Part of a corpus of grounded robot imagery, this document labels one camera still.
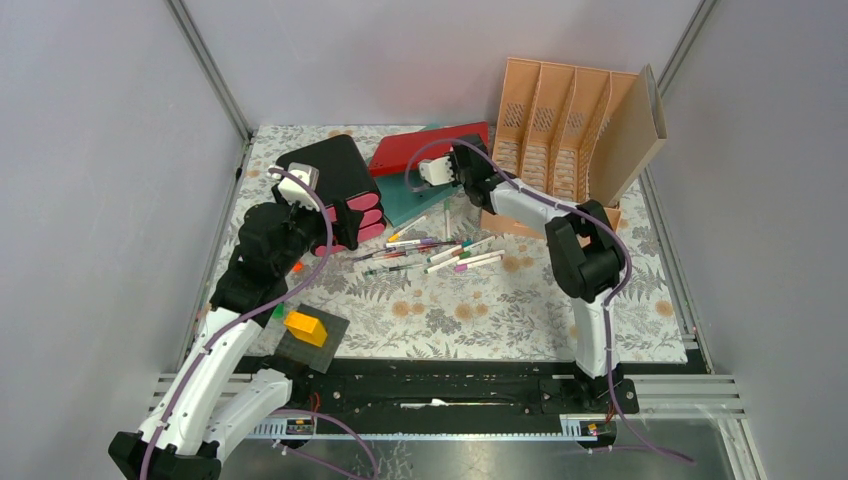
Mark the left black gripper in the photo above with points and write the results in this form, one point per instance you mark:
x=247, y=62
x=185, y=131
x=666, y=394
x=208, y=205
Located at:
x=346, y=226

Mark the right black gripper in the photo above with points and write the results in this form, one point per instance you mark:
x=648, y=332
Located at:
x=456, y=181

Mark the black pink drawer box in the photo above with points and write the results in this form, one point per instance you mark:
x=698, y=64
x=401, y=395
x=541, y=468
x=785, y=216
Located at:
x=343, y=176

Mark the red folder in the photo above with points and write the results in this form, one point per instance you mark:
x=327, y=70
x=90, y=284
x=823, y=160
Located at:
x=424, y=149

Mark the beige folder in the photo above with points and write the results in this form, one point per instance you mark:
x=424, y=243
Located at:
x=635, y=133

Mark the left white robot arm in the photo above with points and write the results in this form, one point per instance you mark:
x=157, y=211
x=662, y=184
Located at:
x=187, y=435

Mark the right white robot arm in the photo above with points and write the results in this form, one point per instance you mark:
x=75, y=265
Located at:
x=589, y=262

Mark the yellow tipped white marker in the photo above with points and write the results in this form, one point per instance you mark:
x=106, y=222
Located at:
x=402, y=231

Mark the black gel pen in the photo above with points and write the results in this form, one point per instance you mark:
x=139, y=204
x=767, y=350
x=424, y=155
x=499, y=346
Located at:
x=391, y=269

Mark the teal folder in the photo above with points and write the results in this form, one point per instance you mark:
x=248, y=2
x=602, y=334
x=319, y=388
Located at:
x=399, y=204

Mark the teal capped white marker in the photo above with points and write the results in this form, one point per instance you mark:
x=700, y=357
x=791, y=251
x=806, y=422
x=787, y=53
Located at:
x=459, y=249

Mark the purple capped white marker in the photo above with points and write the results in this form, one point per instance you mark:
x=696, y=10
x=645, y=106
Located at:
x=410, y=243

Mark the green capped white marker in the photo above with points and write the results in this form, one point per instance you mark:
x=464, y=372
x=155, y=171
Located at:
x=446, y=263

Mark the peach plastic file organizer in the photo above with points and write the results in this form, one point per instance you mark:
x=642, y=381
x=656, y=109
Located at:
x=551, y=117

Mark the green highlighter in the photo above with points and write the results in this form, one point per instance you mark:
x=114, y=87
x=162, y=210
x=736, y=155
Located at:
x=278, y=312

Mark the yellow toy block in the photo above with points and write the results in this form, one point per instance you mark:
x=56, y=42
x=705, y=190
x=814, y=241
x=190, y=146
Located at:
x=306, y=328

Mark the floral table mat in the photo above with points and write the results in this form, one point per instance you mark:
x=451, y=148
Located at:
x=511, y=309

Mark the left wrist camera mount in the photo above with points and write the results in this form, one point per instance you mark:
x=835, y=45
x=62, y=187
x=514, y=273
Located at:
x=296, y=184

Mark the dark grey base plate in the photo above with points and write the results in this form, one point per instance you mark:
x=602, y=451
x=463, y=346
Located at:
x=317, y=359

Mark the black mounting rail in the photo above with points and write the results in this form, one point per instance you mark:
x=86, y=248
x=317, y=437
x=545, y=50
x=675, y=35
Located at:
x=451, y=397

